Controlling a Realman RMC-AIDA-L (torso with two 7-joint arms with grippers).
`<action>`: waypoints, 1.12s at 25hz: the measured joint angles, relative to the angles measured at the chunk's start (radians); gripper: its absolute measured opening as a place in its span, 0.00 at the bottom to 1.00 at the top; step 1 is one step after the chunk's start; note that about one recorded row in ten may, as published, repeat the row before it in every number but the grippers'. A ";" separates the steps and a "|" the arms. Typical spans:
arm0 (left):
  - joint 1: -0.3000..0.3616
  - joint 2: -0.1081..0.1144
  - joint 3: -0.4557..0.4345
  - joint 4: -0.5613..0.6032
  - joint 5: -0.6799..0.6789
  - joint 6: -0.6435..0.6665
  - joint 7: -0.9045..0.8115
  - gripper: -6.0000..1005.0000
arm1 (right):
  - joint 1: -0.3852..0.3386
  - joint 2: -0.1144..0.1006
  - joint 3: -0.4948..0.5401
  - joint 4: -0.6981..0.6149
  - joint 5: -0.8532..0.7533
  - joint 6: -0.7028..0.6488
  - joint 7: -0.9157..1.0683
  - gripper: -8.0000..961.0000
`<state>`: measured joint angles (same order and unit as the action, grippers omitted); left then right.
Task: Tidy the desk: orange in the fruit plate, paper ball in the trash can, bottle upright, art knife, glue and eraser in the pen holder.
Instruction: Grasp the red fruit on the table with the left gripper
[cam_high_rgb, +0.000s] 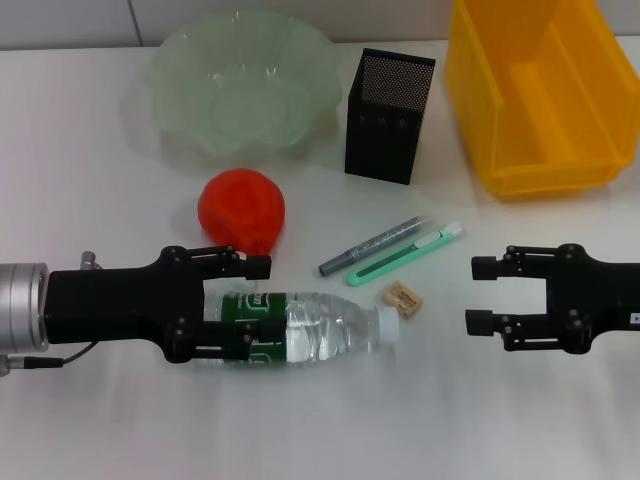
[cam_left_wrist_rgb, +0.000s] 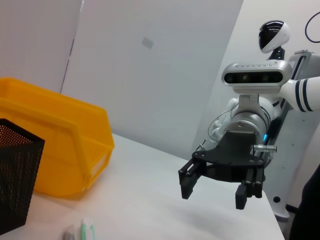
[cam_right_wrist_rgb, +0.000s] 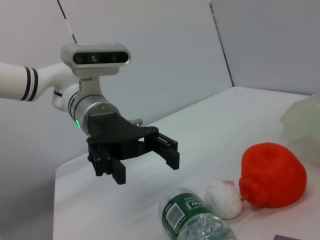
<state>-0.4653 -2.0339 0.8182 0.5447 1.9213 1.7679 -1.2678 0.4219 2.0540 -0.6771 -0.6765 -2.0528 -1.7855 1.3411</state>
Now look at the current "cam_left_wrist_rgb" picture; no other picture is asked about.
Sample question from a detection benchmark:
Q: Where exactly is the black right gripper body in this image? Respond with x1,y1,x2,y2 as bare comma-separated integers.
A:
191,131,266,183

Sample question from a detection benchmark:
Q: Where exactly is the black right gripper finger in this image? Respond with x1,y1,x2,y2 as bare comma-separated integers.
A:
235,165,266,210
178,159,209,200

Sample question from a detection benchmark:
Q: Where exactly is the mint green utility knife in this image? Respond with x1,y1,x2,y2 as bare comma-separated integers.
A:
79,216,96,240

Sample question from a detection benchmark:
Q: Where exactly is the black mesh pen holder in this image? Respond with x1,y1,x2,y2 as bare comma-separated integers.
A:
0,118,46,236

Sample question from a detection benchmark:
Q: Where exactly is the black bulky object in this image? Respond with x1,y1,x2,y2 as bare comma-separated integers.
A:
289,172,320,240

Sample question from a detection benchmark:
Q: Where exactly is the white robot torso column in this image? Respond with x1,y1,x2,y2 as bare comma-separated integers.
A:
271,49,320,223

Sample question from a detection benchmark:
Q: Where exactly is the black and white robot head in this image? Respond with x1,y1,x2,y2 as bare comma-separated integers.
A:
257,20,291,62

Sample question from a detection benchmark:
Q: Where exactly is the yellow plastic bin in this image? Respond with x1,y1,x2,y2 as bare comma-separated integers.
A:
0,76,116,200

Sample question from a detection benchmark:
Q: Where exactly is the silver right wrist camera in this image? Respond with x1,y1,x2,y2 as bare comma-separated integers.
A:
221,60,293,113

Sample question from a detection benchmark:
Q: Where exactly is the black cable loop on wall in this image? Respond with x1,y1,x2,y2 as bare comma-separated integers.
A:
304,11,320,44

